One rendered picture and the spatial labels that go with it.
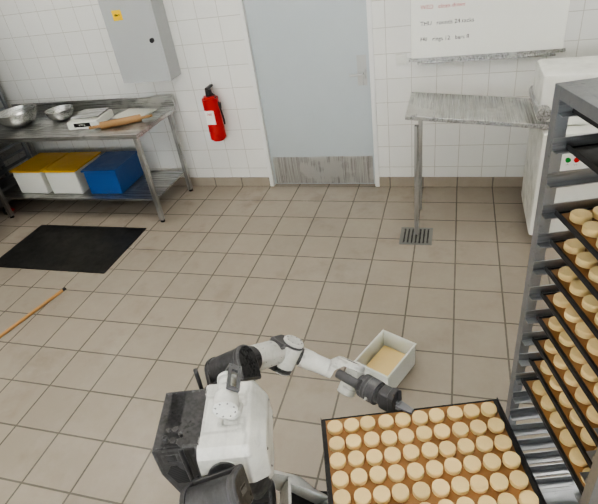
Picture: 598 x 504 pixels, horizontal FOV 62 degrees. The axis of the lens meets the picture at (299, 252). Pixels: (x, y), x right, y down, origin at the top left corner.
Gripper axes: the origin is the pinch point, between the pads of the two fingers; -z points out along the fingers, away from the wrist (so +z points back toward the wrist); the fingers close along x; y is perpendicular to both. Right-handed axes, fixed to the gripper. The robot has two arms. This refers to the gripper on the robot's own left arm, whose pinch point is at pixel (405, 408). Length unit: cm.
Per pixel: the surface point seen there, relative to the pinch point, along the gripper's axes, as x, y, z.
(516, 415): -10.1, 26.9, -27.6
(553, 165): 84, 28, -27
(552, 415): 10.1, 17.2, -40.6
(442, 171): -64, 280, 143
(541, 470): -46, 36, -37
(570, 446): 9, 11, -48
